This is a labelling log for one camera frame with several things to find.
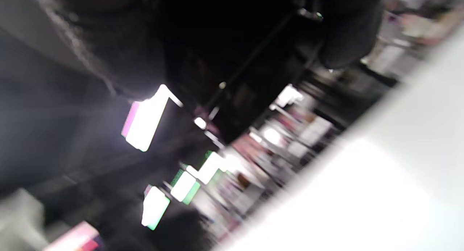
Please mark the person's right hand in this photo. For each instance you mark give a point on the person's right hand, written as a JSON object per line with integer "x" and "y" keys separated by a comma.
{"x": 217, "y": 33}

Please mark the white display screen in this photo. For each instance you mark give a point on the white display screen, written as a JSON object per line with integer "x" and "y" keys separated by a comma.
{"x": 146, "y": 120}

